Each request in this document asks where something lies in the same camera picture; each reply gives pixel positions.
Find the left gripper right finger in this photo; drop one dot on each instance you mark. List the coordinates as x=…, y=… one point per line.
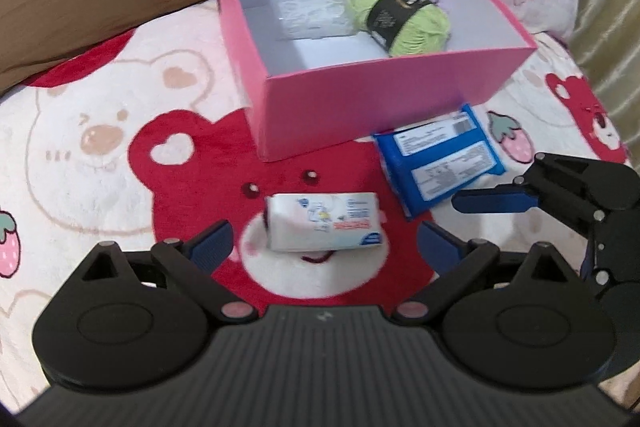
x=462, y=267

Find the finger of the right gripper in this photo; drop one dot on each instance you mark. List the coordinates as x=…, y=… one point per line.
x=500, y=199

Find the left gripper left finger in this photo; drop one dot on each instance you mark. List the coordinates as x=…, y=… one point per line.
x=189, y=266

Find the blue wet wipes pack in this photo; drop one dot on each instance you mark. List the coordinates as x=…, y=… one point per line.
x=428, y=163

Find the white tissue pack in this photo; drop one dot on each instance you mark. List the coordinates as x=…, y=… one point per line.
x=297, y=223

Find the olive striped cushion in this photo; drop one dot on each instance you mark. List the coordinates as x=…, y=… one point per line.
x=606, y=44

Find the green yarn ball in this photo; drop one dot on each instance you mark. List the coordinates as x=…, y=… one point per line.
x=403, y=27

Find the pink cardboard box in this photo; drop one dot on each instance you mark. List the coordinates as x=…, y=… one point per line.
x=307, y=94

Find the clear plastic bag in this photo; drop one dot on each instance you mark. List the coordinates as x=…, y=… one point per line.
x=313, y=19

